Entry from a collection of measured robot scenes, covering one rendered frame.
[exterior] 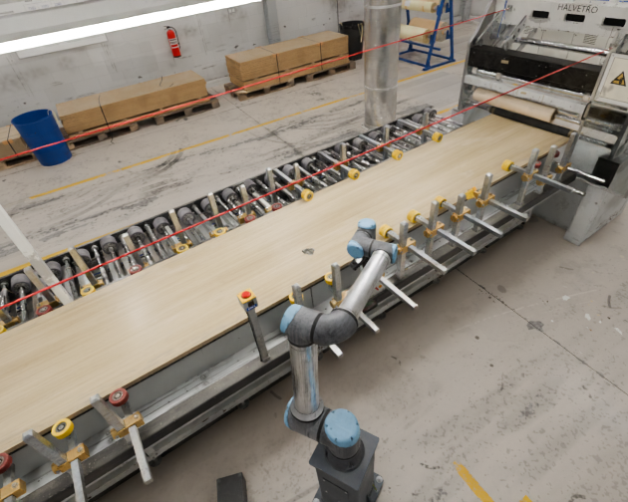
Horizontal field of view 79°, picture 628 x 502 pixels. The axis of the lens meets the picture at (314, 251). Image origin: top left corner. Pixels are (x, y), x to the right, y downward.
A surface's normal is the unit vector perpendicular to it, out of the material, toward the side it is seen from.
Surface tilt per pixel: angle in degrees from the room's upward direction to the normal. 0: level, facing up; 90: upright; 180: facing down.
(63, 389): 0
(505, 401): 0
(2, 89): 90
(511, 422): 0
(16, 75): 90
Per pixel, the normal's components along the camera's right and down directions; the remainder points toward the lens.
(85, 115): 0.53, 0.52
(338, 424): -0.01, -0.73
